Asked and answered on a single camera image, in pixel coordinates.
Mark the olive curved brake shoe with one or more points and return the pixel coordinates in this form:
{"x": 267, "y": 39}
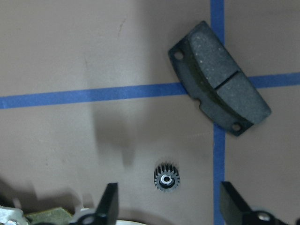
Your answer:
{"x": 15, "y": 216}

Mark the small black bearing gear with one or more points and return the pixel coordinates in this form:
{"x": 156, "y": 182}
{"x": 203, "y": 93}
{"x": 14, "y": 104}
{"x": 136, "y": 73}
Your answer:
{"x": 166, "y": 177}

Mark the small black plastic block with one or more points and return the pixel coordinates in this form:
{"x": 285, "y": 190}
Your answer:
{"x": 209, "y": 74}

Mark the white curved plastic bracket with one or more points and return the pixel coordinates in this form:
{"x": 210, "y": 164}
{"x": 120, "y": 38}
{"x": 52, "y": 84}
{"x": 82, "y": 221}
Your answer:
{"x": 131, "y": 222}

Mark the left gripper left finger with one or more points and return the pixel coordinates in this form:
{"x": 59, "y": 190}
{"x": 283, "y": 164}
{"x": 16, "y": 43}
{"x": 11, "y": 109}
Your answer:
{"x": 106, "y": 212}

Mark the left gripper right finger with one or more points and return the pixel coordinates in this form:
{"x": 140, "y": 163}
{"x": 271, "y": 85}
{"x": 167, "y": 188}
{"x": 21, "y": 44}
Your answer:
{"x": 235, "y": 210}

